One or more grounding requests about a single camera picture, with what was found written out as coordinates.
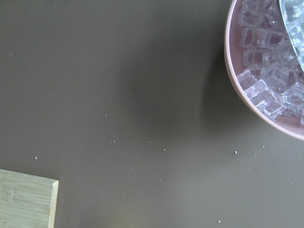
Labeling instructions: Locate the pink bowl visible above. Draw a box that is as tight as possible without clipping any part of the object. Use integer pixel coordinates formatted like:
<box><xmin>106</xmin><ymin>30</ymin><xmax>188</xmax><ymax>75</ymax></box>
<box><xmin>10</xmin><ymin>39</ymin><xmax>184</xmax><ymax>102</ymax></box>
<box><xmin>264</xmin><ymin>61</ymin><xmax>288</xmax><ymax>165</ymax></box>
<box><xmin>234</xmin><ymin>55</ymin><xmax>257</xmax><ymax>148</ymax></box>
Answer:
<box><xmin>224</xmin><ymin>0</ymin><xmax>304</xmax><ymax>140</ymax></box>

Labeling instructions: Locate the wooden cutting board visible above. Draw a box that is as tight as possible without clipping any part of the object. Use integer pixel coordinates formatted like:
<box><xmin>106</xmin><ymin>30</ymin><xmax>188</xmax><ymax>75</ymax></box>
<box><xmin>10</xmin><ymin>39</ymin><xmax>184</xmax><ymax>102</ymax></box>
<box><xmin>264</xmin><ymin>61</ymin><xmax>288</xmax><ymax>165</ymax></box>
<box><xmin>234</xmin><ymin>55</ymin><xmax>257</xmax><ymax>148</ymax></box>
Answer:
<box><xmin>0</xmin><ymin>169</ymin><xmax>59</xmax><ymax>228</ymax></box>

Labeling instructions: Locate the metal ice scoop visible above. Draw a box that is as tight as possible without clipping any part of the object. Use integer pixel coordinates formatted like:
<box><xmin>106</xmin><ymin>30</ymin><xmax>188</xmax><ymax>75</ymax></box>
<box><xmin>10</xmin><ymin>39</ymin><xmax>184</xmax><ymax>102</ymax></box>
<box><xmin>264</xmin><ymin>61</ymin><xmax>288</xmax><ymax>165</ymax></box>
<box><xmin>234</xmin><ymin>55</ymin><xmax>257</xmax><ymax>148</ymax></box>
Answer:
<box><xmin>279</xmin><ymin>0</ymin><xmax>304</xmax><ymax>70</ymax></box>

